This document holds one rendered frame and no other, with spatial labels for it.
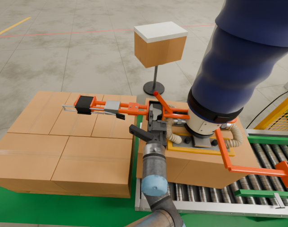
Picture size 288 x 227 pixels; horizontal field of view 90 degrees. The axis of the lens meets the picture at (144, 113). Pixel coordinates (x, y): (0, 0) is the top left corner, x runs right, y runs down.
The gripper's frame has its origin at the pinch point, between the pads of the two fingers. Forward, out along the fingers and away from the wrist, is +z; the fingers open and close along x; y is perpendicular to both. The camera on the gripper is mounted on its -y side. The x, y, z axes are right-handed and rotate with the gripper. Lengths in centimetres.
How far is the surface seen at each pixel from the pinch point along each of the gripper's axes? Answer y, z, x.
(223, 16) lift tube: 17.5, -1.1, 41.9
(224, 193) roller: 62, -22, -66
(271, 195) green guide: 90, -23, -57
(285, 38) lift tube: 29, -12, 41
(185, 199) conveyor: 33, -26, -71
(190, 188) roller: 36, -20, -65
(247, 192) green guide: 73, -22, -57
